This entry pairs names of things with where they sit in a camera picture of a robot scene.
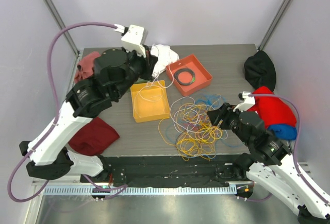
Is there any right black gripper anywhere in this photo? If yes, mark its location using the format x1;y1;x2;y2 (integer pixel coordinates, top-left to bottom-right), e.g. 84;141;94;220
206;102;251;146

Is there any yellow thin cable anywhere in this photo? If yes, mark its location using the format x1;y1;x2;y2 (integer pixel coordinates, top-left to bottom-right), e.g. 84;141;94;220
157;98;225;162

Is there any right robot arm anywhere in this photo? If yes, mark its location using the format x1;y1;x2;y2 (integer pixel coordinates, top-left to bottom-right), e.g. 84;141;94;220
207;103;329;223

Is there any green plastic tray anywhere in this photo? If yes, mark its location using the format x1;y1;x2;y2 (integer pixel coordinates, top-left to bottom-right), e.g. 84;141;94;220
135;78;147;84

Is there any white crumpled cloth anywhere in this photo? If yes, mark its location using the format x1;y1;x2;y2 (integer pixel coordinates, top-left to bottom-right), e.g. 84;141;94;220
151;44;179;78

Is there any yellow plastic tray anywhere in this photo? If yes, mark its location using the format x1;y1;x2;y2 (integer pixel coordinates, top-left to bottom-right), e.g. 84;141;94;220
130;80;170;123

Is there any orange plastic tray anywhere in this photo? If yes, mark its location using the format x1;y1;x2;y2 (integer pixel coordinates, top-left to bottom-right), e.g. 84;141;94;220
166;54;212;97

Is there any black cloth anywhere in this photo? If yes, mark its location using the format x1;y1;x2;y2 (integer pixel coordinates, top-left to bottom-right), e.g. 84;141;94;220
244;50;276;92

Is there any blue cloth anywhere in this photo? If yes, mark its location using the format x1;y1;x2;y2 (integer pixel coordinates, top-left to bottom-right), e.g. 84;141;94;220
268;124;297;141

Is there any pink cloth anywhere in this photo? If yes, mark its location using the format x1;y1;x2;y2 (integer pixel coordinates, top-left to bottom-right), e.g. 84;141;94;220
74;51;101;83

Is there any dark red cloth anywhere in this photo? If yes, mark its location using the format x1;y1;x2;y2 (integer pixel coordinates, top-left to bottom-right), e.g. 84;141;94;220
68;117;120;156

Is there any blue thin cable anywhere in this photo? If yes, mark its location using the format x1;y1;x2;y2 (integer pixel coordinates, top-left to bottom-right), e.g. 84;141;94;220
164;94;245;161

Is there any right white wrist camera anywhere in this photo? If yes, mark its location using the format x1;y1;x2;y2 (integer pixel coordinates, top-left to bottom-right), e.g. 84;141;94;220
233;91;255;112

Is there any black coiled cable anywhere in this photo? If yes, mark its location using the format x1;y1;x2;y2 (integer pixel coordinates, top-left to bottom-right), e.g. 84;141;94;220
173;68;197;85

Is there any pink thin cable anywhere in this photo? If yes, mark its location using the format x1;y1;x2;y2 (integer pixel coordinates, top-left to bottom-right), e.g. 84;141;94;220
180;115;207;139

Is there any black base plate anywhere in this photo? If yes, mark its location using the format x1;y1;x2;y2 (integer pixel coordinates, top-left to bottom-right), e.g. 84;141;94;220
90;154;248;188

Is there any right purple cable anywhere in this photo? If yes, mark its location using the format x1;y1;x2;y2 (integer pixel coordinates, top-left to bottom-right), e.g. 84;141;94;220
244;93;330;204

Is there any slotted cable duct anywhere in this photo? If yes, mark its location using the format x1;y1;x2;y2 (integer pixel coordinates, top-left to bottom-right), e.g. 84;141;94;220
43;185;237;196

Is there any right aluminium frame post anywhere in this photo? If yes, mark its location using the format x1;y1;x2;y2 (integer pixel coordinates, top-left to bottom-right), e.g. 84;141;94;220
257;0;293;51

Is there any aluminium frame post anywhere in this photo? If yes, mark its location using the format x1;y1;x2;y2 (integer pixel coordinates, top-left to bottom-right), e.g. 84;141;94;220
43;0;79;56
257;0;293;51

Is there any left aluminium frame post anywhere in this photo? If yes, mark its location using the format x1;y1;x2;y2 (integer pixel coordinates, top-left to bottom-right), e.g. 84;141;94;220
43;0;79;56

